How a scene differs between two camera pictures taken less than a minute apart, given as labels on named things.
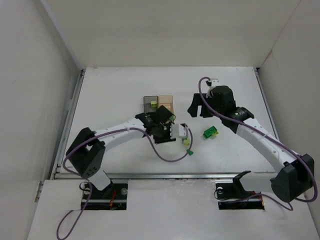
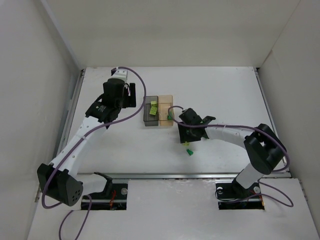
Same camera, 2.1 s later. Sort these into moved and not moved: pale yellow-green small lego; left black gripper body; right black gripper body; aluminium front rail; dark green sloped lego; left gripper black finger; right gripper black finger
Moved: left gripper black finger; right black gripper body; left black gripper body; right gripper black finger
Not moved: pale yellow-green small lego; aluminium front rail; dark green sloped lego
